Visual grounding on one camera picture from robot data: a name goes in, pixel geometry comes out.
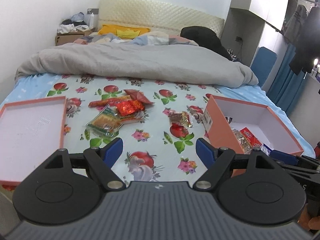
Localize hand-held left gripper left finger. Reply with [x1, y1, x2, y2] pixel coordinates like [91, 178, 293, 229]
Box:
[44, 137, 125, 190]

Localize pile of clothes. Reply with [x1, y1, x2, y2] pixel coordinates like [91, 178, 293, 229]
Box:
[58, 12, 90, 33]

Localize blue snack packet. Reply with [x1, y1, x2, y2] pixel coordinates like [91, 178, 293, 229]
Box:
[260, 144, 275, 155]

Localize black cloth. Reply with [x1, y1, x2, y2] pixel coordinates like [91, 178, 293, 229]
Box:
[180, 26, 234, 61]

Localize blue chair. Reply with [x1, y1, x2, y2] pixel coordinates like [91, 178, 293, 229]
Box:
[250, 46, 278, 88]

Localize red white snack packet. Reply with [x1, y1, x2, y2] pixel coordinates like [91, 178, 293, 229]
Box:
[239, 127, 263, 148]

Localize fruit printed cloth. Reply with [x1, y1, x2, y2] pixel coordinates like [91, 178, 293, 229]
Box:
[47, 74, 225, 183]

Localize white label brown snack packet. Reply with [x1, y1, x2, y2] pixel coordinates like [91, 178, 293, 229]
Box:
[230, 127, 253, 153]

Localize cream padded headboard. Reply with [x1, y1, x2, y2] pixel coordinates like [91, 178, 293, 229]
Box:
[97, 0, 225, 39]

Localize brown cardboard box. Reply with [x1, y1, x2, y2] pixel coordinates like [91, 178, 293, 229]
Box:
[55, 29, 97, 47]

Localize dark red snack packet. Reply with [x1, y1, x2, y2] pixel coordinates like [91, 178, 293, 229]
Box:
[124, 89, 155, 105]

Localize orange cardboard box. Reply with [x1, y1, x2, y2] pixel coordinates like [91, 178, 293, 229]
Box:
[203, 94, 304, 178]

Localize long orange snack packet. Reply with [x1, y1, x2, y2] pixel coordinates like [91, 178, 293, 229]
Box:
[89, 97, 125, 107]

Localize green edged clear snack packet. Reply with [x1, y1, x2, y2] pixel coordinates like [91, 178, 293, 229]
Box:
[85, 105, 125, 138]

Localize yellow pillow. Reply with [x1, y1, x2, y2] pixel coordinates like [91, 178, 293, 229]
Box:
[98, 24, 152, 39]

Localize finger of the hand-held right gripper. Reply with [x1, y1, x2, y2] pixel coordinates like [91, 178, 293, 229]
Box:
[271, 149, 320, 180]

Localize red foil snack packet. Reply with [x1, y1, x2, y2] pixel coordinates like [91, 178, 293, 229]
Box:
[116, 100, 146, 117]

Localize pastel patchwork quilt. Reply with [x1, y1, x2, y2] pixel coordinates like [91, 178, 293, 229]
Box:
[74, 31, 199, 47]

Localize blue curtain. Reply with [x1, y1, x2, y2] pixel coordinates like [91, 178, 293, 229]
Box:
[266, 42, 300, 117]

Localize brown gold snack packet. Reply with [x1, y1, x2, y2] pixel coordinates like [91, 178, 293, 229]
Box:
[168, 111, 193, 128]

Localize grey blanket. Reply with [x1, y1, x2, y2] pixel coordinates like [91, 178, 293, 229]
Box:
[15, 41, 259, 88]

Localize hanging dark clothes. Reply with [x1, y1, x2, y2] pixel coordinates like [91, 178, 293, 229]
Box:
[284, 4, 320, 75]

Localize person's right hand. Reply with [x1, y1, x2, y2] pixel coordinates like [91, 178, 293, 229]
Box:
[299, 205, 320, 233]

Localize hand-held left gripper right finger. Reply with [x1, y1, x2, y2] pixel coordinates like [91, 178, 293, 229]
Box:
[192, 138, 278, 190]

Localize orange box lid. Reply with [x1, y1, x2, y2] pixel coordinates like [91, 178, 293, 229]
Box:
[0, 96, 67, 183]

